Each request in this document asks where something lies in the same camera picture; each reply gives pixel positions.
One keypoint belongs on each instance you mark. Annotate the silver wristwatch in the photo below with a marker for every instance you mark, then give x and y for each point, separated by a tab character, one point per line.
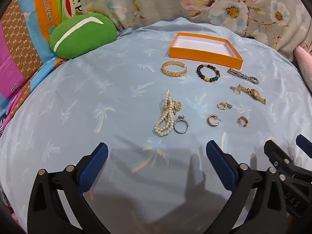
235	72

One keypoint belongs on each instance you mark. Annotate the rose gold hoop earring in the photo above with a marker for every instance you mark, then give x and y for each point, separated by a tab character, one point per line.
244	121

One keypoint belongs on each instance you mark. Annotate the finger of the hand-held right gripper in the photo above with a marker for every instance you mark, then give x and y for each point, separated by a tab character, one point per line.
274	151
304	145

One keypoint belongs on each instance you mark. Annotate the grey floral blanket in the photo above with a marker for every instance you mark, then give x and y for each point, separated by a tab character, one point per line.
170	2

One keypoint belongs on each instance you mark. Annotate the pink pillow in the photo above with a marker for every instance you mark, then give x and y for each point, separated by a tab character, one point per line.
303	61

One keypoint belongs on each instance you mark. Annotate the green round cushion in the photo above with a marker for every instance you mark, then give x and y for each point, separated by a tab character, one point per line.
80	41

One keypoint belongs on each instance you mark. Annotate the colourful cartoon printed blanket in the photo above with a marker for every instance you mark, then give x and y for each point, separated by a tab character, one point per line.
29	34

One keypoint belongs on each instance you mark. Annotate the orange cardboard box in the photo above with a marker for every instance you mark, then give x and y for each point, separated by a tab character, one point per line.
202	59

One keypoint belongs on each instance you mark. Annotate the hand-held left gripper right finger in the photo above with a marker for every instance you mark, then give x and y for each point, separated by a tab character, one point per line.
220	168

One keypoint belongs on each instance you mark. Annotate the light blue palm-print cloth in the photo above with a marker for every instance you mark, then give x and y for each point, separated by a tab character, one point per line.
97	102

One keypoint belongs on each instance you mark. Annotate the gold wristwatch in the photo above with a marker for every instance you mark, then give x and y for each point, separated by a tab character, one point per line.
253	93

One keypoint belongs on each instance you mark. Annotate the gold woven bangle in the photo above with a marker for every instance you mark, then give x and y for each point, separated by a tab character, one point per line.
173	75

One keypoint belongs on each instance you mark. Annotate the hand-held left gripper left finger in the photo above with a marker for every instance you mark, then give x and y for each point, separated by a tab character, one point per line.
93	165

